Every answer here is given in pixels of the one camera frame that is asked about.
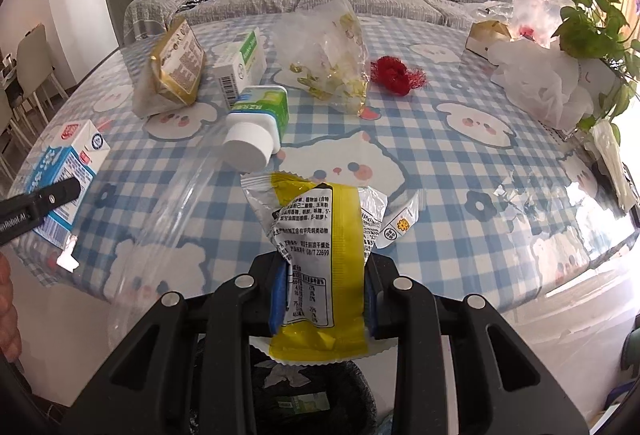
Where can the white paper napkins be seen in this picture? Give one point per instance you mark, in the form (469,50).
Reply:
(606,145)

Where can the clear plastic bag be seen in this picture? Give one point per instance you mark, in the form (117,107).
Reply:
(321,51)

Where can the white green medicine bottle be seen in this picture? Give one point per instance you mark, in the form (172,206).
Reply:
(256,124)

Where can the small green white box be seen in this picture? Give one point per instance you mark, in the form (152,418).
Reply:
(239,64)

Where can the black trash bin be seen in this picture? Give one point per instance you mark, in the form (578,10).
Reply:
(325,399)

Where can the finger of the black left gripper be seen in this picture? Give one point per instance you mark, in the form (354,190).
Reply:
(26,212)

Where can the red mesh net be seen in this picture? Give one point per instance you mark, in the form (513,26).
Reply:
(393,75)

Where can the person's left hand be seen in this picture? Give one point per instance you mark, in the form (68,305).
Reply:
(10,337)

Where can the gold snack bag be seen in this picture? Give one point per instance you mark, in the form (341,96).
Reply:
(172,76)

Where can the yellow snack wrapper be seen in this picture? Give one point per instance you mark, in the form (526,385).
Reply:
(325,233)

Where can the clear plastic film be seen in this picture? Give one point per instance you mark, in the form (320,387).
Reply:
(151,252)

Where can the blue checkered tablecloth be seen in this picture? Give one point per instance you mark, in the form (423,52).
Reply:
(506,210)

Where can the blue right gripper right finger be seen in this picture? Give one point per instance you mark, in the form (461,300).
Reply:
(371,289)

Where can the gold white carton box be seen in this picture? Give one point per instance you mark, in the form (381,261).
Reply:
(483,34)

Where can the green potted plant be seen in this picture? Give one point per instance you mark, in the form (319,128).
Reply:
(599,31)

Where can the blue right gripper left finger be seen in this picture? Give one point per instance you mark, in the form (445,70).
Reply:
(280,289)

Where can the red printed plastic bag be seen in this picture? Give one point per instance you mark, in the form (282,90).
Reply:
(536,20)

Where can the beige dining chair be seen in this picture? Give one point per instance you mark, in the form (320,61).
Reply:
(35,67)

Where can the white plastic bag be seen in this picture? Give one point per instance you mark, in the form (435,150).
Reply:
(543,82)

